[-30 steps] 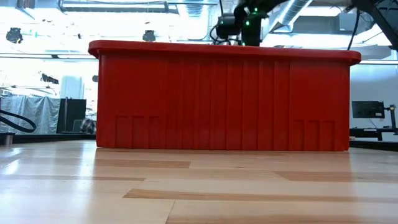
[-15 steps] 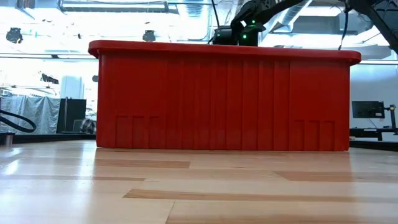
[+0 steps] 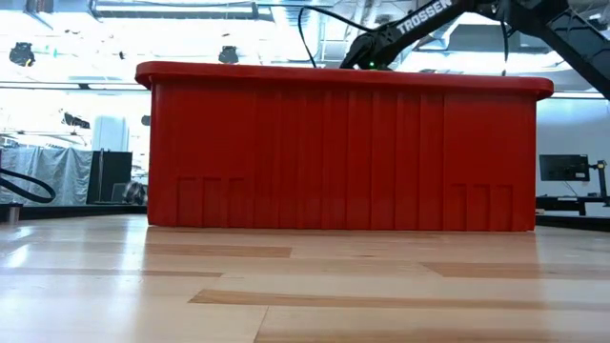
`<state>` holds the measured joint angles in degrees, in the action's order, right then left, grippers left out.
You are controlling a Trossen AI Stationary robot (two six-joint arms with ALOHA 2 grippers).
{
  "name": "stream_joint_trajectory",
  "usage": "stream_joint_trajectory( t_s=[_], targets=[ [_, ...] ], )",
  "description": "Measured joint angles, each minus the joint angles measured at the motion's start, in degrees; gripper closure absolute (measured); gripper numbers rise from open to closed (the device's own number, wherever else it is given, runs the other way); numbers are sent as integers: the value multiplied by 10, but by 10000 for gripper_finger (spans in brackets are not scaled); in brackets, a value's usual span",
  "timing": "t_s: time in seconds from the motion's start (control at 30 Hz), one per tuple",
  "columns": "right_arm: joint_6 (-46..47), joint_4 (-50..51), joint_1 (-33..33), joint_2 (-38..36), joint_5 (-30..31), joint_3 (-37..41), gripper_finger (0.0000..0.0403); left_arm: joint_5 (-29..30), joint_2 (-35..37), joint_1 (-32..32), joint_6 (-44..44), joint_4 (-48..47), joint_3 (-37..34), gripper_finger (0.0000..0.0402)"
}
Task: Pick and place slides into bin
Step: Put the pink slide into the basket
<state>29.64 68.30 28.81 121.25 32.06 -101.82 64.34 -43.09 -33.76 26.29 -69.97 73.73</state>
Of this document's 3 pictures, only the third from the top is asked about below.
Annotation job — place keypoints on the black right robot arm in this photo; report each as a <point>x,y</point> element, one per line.
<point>562,33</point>

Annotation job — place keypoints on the red plastic bin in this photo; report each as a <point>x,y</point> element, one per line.
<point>343,152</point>

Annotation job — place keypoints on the white cabinet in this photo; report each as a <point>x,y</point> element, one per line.
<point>110,133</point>

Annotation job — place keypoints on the grey tarp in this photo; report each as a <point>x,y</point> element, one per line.
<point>47,174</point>

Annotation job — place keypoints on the black monitor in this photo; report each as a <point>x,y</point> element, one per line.
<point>564,167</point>

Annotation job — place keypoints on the black desk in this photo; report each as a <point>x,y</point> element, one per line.
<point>572,204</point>

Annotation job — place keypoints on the black monitor stand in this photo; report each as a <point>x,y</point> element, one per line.
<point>602,178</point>

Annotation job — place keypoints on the grey ceiling duct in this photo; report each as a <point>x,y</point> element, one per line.
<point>481,38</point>

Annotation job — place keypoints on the black table frame rail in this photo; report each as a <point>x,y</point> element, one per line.
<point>81,212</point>

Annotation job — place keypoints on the short metal post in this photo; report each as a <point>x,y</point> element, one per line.
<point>14,213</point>

